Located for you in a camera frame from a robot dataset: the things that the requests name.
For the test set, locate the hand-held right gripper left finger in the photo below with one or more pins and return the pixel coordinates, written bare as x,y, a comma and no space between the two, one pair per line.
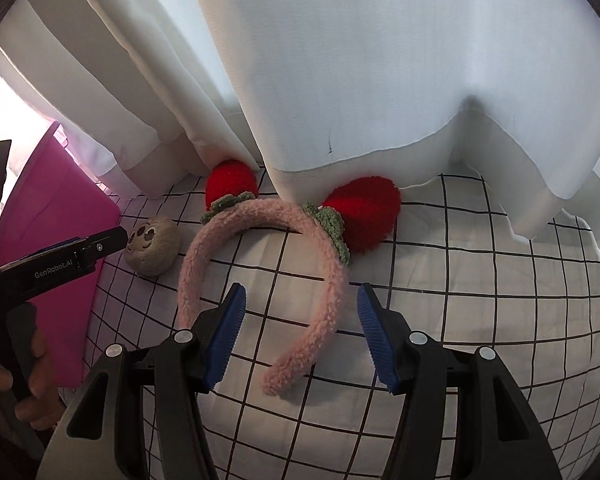
227,335

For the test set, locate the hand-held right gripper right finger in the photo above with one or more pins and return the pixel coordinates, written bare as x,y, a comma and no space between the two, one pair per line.
375,335

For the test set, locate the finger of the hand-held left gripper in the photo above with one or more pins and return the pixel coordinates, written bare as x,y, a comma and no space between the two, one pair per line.
105,246

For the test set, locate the grey sloth plush hair clip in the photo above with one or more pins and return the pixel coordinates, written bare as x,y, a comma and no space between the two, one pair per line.
152,245

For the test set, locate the pink plastic basin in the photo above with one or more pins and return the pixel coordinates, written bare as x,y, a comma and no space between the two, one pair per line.
45,200

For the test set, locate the pink fuzzy strawberry headband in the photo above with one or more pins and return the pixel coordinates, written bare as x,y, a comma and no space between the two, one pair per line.
200,260

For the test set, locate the person's left hand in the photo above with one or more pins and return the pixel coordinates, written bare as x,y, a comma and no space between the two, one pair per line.
42,410

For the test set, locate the white black-grid bedsheet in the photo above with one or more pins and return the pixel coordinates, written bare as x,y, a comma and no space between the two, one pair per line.
480,285

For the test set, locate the white curtain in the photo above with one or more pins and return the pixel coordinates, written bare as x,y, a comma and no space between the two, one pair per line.
355,60

